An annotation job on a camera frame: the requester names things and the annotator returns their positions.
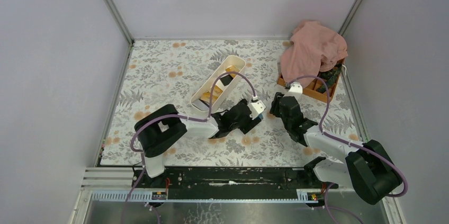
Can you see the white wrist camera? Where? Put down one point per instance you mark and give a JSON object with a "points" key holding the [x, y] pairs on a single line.
{"points": [[257, 107], [295, 90]]}

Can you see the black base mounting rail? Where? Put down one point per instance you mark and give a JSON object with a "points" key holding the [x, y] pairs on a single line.
{"points": [[232, 182]]}

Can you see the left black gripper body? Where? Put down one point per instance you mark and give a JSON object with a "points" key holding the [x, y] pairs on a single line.
{"points": [[246, 125]]}

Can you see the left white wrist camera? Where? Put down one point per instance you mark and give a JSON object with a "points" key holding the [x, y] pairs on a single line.
{"points": [[257, 107]]}

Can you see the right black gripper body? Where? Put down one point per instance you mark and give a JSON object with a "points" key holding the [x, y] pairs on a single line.
{"points": [[275, 110]]}

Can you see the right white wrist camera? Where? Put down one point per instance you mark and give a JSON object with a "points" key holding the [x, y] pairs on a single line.
{"points": [[295, 90]]}

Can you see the white oblong plastic bin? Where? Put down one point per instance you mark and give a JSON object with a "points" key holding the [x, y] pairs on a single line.
{"points": [[200, 100]]}

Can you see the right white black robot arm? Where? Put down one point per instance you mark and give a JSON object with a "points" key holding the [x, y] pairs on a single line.
{"points": [[364, 167]]}

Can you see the floral patterned table mat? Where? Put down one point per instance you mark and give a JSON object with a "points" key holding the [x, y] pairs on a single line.
{"points": [[164, 72]]}

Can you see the orange wooden divided tray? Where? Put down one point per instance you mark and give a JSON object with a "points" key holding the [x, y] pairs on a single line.
{"points": [[316, 89]]}

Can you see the green camouflage item in tray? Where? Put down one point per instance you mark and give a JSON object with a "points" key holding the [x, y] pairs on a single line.
{"points": [[330, 77]]}

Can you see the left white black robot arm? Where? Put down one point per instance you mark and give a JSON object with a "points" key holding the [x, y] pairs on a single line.
{"points": [[160, 130]]}

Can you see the pink crumpled cloth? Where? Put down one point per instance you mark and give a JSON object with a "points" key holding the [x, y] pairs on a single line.
{"points": [[314, 49]]}

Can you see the white slotted cable duct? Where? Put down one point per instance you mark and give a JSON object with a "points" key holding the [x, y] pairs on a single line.
{"points": [[161, 197]]}

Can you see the black item in bin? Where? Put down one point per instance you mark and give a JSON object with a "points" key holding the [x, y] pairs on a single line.
{"points": [[226, 80]]}

